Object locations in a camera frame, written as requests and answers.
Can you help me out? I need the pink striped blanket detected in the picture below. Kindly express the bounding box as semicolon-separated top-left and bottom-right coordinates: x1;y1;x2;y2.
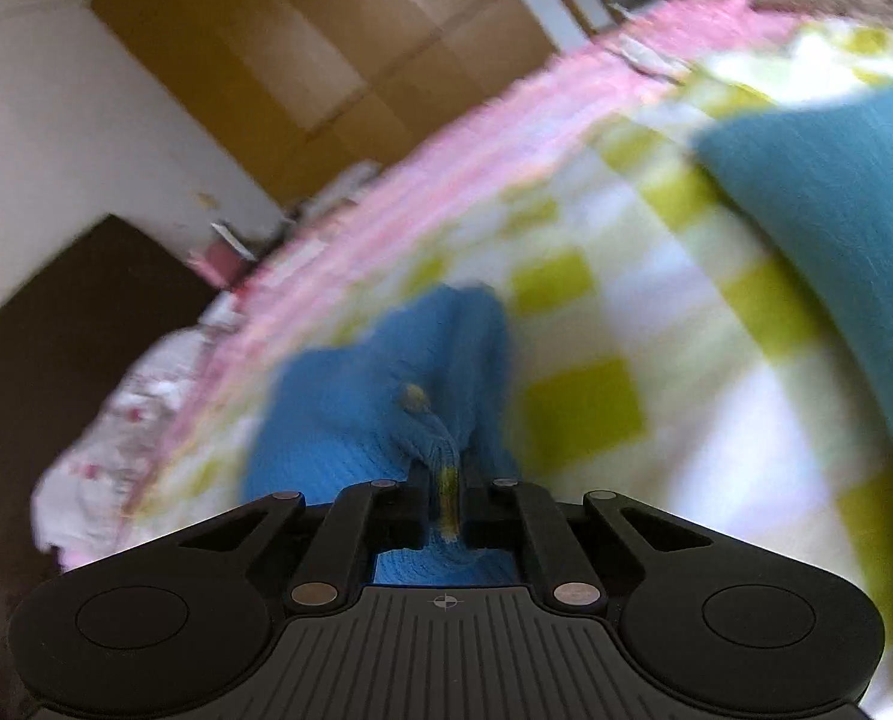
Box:
127;0;826;518

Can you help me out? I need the wooden wardrobe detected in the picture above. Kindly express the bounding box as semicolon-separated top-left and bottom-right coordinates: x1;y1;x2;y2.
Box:
90;0;591;205

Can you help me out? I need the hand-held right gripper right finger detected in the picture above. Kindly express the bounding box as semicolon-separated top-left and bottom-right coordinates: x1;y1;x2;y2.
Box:
463;463;717;611

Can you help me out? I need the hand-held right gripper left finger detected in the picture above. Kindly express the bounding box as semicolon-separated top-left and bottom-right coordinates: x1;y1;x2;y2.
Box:
178;463;431;613

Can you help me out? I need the blue knit sweater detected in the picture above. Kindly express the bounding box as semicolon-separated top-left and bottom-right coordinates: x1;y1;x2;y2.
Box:
242;281;524;587

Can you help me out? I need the grey pink-spotted pillow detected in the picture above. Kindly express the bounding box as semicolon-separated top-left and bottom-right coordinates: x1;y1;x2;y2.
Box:
30;300;267;572

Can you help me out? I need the dark brown headboard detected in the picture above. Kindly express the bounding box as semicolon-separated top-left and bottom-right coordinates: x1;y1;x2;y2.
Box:
0;214;224;691

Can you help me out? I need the pink box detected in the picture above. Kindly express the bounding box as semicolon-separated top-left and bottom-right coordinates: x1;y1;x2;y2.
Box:
190;221;258;287

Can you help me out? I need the teal cloth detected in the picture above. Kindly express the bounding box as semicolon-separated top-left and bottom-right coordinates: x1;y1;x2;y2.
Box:
690;79;893;515

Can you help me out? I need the green checked bed sheet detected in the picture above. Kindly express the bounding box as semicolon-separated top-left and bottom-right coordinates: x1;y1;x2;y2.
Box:
139;19;893;720

